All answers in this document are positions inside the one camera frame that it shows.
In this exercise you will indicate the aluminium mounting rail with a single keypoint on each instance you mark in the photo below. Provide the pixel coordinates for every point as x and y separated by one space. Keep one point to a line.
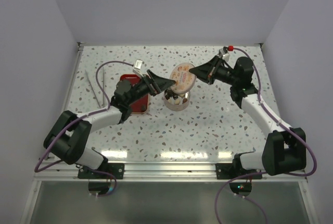
161 171

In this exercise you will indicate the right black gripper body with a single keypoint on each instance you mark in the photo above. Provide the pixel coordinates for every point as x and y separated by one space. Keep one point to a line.
223 74

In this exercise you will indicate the red rectangular tray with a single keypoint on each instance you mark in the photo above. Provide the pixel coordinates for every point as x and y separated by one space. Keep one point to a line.
136 106

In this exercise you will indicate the round metal tin lid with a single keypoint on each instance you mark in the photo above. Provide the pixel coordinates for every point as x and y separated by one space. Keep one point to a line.
184 80

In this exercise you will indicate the dark rounded triangle chocolate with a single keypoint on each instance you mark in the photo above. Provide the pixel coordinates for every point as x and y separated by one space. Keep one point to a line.
143 108

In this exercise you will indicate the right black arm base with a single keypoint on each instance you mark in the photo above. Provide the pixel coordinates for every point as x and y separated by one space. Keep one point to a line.
226 171

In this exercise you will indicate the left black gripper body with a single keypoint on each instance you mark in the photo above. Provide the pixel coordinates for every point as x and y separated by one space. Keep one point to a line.
143 87

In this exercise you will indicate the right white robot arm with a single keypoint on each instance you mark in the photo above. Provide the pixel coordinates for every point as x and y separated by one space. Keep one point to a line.
284 151

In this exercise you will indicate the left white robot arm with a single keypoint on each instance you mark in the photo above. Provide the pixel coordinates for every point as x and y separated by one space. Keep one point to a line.
68 137

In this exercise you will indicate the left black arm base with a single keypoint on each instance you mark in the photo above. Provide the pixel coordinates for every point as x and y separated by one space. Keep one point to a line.
105 171

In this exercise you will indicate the round metal tin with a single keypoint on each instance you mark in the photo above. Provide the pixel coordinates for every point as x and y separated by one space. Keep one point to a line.
169 98

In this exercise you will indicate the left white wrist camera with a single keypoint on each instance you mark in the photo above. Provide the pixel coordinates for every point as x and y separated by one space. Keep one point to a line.
138 64

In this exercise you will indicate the metal tweezers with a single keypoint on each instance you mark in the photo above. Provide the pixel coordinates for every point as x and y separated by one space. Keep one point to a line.
96 91

